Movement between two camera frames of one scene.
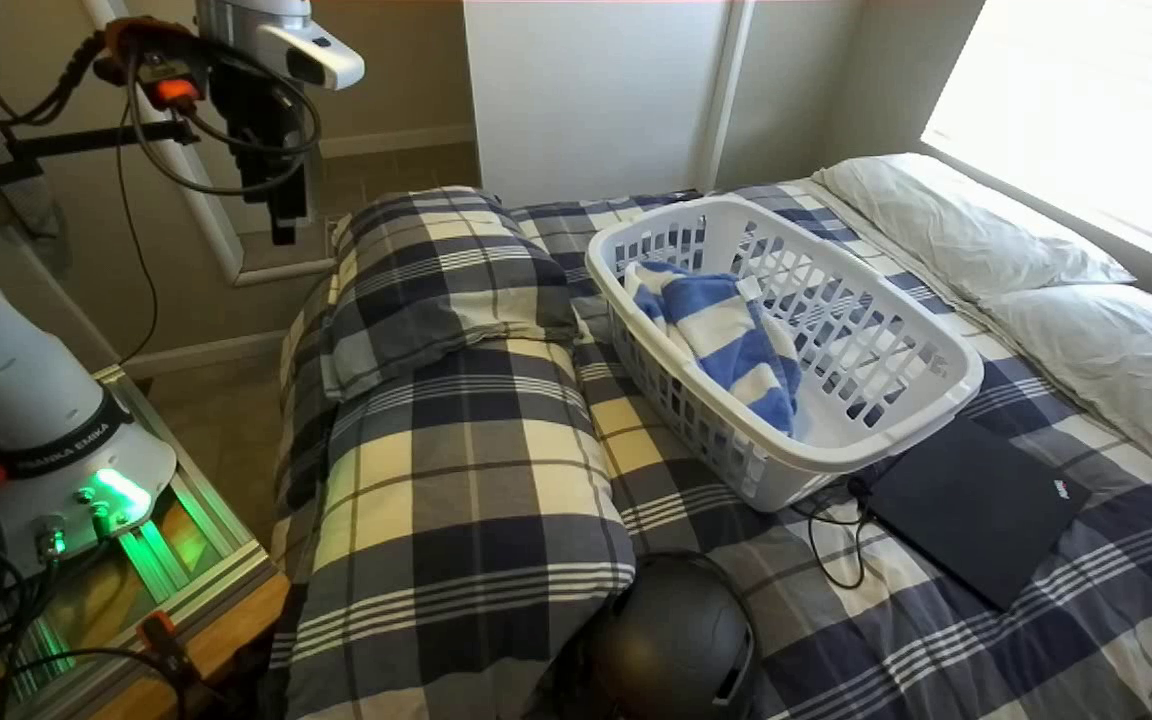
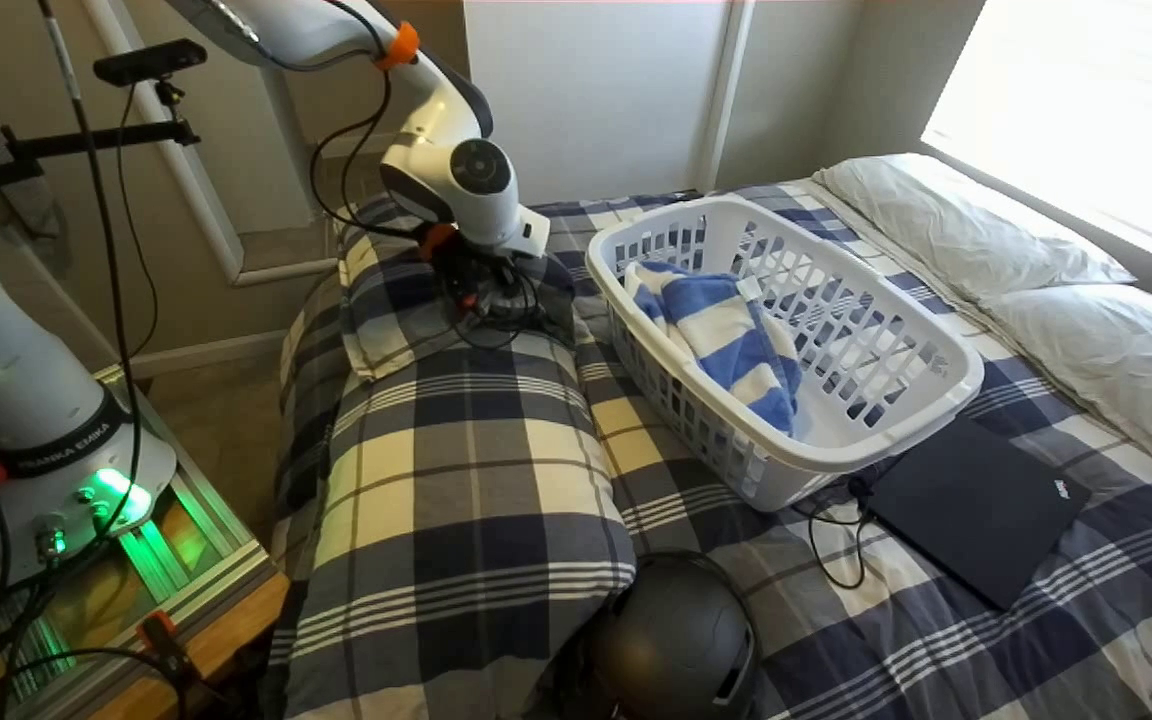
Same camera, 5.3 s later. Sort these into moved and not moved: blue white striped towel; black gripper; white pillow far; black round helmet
Moved: black gripper
Not moved: blue white striped towel; white pillow far; black round helmet
